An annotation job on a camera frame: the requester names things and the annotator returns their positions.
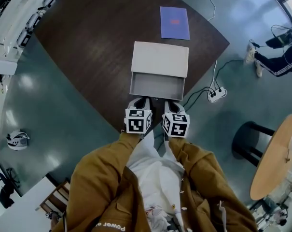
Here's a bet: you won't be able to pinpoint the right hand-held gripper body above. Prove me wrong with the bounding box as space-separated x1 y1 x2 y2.
162 112 191 138

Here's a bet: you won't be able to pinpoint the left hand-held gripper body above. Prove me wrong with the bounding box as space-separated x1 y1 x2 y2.
124 108 153 135

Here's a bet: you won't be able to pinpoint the person's right forearm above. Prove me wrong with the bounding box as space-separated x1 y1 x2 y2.
168 136 259 232

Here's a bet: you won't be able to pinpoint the person's left forearm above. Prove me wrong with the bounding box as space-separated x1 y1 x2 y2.
65 130 146 232

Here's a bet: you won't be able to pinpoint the white power strip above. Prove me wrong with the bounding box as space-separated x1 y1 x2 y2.
208 86 227 103

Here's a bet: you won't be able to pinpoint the person's white shirt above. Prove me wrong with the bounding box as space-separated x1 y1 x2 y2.
125 130 186 232

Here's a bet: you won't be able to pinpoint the dark brown table white legs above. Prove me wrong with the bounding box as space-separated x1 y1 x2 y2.
33 0 231 133

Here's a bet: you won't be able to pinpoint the black round table base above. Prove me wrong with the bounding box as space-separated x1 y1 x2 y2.
232 121 276 168

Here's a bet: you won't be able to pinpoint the purple booklet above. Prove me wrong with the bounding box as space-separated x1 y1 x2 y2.
159 6 191 41

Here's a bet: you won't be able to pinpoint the person in brown apron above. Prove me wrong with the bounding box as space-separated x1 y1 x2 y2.
65 130 259 232

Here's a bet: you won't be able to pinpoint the round wooden table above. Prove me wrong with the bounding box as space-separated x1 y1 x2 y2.
250 114 292 201

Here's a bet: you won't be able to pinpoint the wooden shelf unit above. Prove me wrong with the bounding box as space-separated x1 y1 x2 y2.
39 179 72 213

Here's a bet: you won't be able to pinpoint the white shelf rack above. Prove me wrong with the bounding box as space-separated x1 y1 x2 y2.
0 0 62 58

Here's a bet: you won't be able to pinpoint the white desk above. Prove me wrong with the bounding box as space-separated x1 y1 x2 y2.
0 175 64 232

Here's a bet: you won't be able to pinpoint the black office chair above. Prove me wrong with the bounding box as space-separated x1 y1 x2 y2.
0 167 21 209

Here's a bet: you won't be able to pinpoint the black cable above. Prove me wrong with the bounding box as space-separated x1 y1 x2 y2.
181 89 213 112
181 87 213 106
214 58 245 94

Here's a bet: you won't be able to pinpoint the white power cable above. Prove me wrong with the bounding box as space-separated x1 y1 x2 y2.
186 0 218 89

